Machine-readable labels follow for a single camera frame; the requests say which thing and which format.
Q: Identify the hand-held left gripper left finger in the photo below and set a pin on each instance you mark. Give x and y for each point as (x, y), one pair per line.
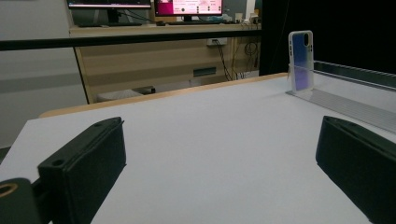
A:
(82, 169)

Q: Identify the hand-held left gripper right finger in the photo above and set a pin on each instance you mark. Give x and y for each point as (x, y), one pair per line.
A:
(361, 168)

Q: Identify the clear plastic bin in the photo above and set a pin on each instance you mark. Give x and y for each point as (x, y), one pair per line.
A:
(351, 105)

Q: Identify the iridescent phone case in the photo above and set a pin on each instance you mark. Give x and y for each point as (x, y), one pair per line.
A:
(301, 62)

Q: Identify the light wooden desk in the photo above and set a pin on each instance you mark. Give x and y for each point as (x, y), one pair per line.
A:
(140, 62)

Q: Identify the black curtain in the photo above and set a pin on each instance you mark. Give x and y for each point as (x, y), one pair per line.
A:
(342, 28)

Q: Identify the black keyboard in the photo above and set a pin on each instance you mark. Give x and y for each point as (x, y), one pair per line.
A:
(109, 24)
(199, 22)

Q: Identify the black computer mouse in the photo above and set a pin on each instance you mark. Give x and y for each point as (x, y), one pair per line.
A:
(160, 23)

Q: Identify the dark screen monitor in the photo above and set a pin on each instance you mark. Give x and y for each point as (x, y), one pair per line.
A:
(109, 3)

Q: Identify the white power outlet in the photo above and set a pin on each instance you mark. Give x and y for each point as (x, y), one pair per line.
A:
(221, 40)

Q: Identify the pink screen monitor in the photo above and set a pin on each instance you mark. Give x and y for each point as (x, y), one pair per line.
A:
(188, 6)

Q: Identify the black horizontal rail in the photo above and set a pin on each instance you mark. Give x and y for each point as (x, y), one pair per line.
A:
(124, 39)

